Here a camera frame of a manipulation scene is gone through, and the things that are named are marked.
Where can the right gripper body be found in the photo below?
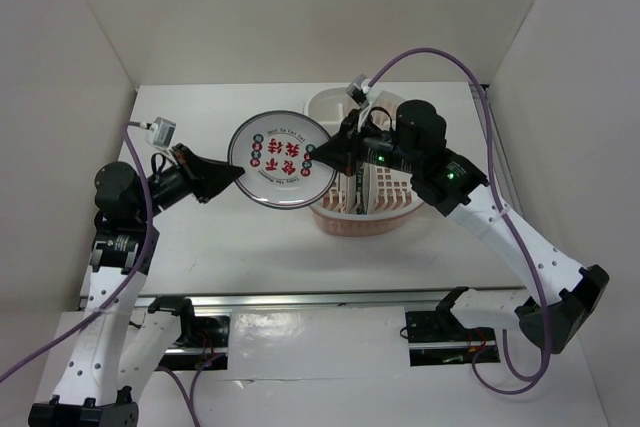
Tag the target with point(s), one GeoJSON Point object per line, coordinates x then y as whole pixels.
{"type": "Point", "coordinates": [374, 146]}

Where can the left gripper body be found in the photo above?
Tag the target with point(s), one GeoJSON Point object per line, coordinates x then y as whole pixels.
{"type": "Point", "coordinates": [169, 186]}

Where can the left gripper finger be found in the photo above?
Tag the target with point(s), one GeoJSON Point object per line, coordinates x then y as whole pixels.
{"type": "Point", "coordinates": [212, 186]}
{"type": "Point", "coordinates": [198, 165]}

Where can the orange sunburst plate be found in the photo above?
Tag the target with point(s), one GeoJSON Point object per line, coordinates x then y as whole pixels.
{"type": "Point", "coordinates": [343, 186]}

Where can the red character plate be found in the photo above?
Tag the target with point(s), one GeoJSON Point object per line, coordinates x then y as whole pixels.
{"type": "Point", "coordinates": [275, 149]}

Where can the green rim plate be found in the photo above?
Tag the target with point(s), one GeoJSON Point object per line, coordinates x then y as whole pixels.
{"type": "Point", "coordinates": [362, 189]}

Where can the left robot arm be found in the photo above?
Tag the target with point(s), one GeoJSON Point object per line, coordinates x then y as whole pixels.
{"type": "Point", "coordinates": [106, 374]}

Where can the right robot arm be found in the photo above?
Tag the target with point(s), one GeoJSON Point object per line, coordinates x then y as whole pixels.
{"type": "Point", "coordinates": [559, 294]}

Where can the white pink dish rack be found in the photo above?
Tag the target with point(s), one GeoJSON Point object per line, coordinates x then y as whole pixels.
{"type": "Point", "coordinates": [391, 201]}

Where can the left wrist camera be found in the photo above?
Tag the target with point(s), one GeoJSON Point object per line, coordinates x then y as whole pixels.
{"type": "Point", "coordinates": [160, 134]}

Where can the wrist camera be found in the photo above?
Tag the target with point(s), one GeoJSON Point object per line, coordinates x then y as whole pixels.
{"type": "Point", "coordinates": [360, 92]}
{"type": "Point", "coordinates": [160, 134]}

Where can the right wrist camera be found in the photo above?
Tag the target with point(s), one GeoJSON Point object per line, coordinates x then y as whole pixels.
{"type": "Point", "coordinates": [360, 92]}

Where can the aluminium side rail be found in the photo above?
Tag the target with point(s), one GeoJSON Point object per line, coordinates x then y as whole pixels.
{"type": "Point", "coordinates": [488, 125]}

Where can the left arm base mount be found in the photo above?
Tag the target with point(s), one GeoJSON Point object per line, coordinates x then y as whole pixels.
{"type": "Point", "coordinates": [205, 346]}

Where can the aluminium front rail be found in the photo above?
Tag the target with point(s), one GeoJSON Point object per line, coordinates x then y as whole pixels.
{"type": "Point", "coordinates": [288, 301]}

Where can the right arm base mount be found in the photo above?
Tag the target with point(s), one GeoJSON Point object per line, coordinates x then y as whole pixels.
{"type": "Point", "coordinates": [433, 343]}

